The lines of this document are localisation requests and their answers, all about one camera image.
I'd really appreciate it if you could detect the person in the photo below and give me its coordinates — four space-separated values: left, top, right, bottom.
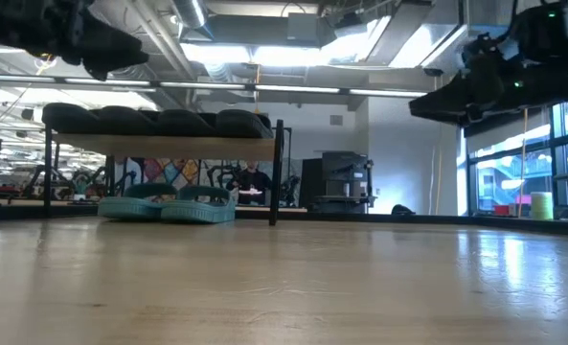
224 160 274 207

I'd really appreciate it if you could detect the yellow-green roll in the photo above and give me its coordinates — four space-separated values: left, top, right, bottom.
531 191 555 221

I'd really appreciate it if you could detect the black aluminium rig frame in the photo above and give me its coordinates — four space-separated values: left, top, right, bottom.
235 205 568 237

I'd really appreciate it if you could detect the teal slide sandal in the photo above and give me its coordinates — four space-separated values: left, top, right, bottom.
160 185 237 224
97 183 179 220

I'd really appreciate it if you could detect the wooden shelf black frame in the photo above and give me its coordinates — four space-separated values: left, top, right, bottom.
43 118 293 226

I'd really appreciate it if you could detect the silver round air duct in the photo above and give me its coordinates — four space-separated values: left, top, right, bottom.
170 0 214 31

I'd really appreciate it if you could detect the black equipment cabinet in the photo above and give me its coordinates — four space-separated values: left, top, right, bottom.
302 150 376 215

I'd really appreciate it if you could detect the colourful wall mural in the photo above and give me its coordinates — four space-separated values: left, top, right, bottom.
139 157 203 192

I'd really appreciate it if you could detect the long ceiling light rail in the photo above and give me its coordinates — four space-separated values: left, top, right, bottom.
0 73 442 101

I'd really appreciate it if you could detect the large glass window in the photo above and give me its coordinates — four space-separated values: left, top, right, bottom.
465 103 568 217

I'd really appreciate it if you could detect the silver rectangular air duct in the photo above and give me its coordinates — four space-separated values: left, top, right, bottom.
364 0 471 69

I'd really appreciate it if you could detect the yellow hanging cord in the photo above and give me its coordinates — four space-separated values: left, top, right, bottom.
434 76 443 215

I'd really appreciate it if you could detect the grey ceiling unit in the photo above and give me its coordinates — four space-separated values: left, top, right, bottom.
285 11 321 43

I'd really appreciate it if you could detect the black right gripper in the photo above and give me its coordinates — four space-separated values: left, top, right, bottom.
409 35 568 128

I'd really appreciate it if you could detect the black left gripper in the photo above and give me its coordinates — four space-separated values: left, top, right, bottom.
5 0 149 81

